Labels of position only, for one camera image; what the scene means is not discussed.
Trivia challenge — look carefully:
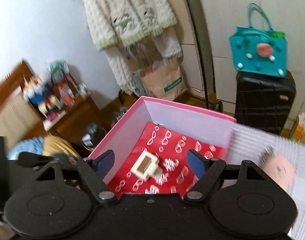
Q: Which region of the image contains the pink cardboard storage box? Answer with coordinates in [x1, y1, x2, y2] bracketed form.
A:
[90, 96, 236, 197]

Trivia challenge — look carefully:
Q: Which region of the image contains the cream hair claw clip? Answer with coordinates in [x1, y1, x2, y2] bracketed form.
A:
[130, 149, 163, 181]

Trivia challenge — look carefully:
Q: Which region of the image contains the pink round compact case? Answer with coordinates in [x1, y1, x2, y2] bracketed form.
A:
[261, 154, 295, 191]

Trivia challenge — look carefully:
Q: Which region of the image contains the yellow waste bin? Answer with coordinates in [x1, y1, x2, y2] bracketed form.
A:
[80, 123, 107, 151]

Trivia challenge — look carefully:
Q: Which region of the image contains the red patterned bag in box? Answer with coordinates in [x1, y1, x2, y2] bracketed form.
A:
[108, 122, 224, 197]

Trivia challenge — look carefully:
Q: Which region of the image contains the black clothes rack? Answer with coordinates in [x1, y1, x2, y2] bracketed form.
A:
[186, 0, 223, 113]

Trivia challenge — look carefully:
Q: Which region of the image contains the wooden nightstand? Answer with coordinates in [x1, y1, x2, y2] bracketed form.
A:
[0, 60, 104, 148]

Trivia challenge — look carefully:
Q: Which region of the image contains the black suitcase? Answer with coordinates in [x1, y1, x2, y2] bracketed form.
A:
[234, 72, 296, 135]

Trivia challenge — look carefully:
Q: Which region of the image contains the brown paper bag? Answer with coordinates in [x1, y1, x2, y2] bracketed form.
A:
[140, 58, 187, 101]

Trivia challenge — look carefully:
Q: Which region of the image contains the teal felt handbag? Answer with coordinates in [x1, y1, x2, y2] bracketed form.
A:
[229, 3, 287, 77]

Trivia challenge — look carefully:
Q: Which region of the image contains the beige wardrobe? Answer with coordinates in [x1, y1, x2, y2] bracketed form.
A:
[169, 0, 305, 128]

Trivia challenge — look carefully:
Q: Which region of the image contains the cream knitted panda cardigan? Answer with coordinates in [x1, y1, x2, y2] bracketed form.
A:
[82, 0, 182, 90]

